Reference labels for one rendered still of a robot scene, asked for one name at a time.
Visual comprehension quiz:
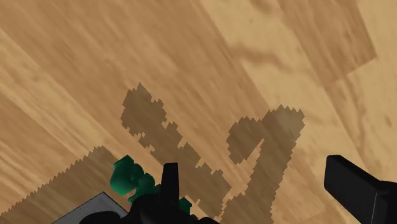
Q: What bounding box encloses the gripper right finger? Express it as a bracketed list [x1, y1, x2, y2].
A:
[323, 155, 397, 224]

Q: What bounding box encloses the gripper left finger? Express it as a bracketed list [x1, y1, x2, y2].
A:
[125, 162, 202, 224]

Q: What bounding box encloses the green toy figure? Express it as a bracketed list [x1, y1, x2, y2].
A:
[109, 155, 193, 216]

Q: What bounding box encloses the grey flat block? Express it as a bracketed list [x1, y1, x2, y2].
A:
[51, 191, 130, 224]

